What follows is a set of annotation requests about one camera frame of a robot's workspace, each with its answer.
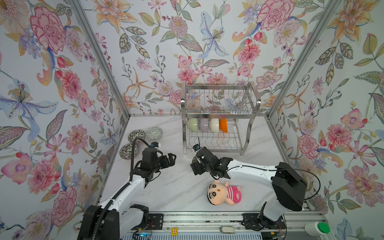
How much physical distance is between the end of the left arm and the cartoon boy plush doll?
25 cm

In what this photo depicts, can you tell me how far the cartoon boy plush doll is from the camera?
761 mm

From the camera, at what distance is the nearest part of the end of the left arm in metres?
0.63
